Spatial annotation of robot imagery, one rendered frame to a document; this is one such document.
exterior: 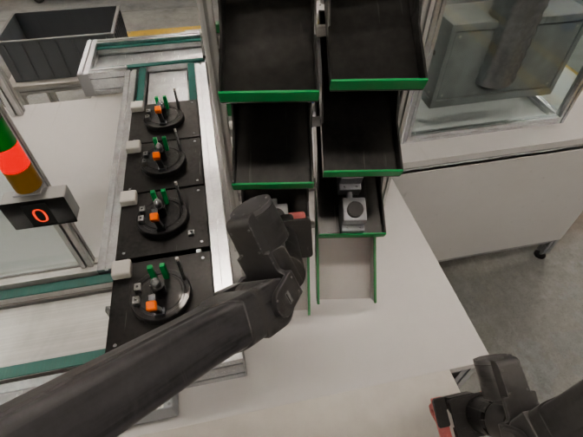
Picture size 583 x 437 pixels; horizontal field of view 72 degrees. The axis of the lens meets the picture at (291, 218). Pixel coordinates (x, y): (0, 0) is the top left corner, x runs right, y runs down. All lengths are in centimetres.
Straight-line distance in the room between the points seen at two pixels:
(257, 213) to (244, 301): 11
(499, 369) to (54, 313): 97
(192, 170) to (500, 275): 175
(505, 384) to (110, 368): 53
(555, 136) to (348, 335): 121
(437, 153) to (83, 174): 128
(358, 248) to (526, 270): 169
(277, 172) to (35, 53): 224
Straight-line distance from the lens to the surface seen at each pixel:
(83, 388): 33
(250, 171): 67
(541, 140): 184
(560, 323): 242
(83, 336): 110
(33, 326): 117
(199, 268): 104
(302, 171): 67
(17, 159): 88
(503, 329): 227
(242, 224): 48
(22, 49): 279
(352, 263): 94
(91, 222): 141
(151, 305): 89
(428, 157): 157
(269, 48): 61
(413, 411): 102
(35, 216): 96
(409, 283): 117
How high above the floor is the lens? 180
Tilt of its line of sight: 48 degrees down
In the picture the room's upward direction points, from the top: straight up
